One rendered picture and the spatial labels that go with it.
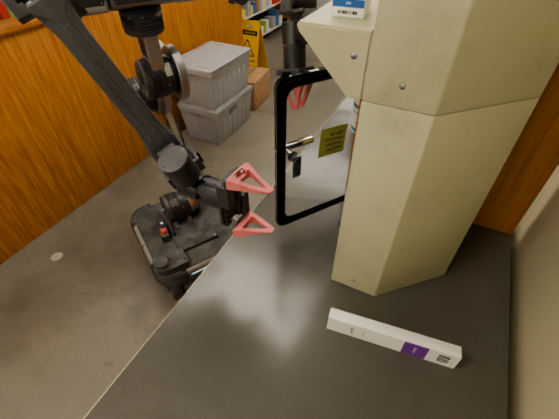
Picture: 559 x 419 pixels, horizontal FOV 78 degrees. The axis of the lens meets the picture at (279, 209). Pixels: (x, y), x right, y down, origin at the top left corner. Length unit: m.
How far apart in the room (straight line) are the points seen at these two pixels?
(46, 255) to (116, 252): 0.41
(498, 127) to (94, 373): 1.84
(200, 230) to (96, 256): 0.73
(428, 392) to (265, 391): 0.32
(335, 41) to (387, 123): 0.15
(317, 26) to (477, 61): 0.22
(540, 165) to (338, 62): 0.63
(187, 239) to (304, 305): 1.20
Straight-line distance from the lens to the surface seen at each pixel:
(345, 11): 0.61
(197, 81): 2.90
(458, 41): 0.53
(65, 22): 0.73
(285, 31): 0.94
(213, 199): 0.67
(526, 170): 1.05
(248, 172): 0.64
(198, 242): 1.91
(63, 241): 2.61
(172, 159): 0.66
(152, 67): 1.38
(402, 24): 0.54
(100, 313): 2.14
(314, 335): 0.81
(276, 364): 0.78
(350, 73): 0.57
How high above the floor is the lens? 1.66
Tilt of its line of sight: 43 degrees down
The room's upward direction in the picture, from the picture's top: straight up
